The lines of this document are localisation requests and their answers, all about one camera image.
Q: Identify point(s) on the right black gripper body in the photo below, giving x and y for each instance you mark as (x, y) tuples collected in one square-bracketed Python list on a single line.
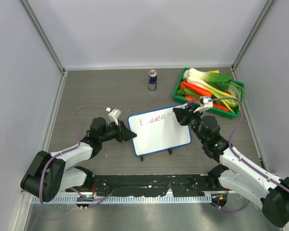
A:
[(195, 125)]

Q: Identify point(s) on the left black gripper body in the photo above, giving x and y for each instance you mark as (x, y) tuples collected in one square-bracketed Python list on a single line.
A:
[(110, 134)]

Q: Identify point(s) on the pink capped marker pen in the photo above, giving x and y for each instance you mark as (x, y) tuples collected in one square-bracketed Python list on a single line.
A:
[(184, 106)]

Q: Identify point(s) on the blue framed whiteboard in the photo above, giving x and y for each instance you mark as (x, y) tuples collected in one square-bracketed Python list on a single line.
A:
[(157, 130)]

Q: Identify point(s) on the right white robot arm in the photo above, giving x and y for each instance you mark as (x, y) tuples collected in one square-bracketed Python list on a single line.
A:
[(235, 172)]

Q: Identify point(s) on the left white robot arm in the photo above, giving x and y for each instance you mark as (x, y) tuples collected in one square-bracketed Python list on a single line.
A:
[(50, 173)]

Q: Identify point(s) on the small orange carrot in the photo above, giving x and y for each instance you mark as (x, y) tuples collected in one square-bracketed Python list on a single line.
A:
[(215, 105)]

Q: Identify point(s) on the large orange carrot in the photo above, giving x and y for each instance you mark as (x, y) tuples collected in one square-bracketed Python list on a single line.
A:
[(200, 91)]

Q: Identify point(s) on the green plastic tray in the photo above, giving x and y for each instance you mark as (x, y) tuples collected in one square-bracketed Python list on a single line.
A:
[(179, 94)]

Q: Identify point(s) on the green onion bunch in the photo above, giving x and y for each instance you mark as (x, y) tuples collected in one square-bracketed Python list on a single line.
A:
[(227, 99)]

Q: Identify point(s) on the white green bok choy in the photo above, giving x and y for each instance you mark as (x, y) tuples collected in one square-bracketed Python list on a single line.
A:
[(213, 78)]

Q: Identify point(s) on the red bull can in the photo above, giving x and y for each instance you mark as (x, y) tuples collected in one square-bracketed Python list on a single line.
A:
[(152, 80)]

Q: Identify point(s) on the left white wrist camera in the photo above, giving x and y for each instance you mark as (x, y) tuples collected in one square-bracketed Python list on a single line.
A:
[(114, 115)]

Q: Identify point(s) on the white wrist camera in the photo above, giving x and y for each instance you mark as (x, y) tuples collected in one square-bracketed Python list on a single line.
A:
[(114, 115), (206, 103)]

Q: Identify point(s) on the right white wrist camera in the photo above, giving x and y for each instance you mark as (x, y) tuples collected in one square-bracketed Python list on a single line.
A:
[(206, 103)]

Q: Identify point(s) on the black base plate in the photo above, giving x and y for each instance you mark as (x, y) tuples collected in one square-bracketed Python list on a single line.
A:
[(182, 185)]

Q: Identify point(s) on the white slotted cable duct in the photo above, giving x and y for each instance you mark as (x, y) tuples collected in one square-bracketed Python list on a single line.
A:
[(73, 198)]

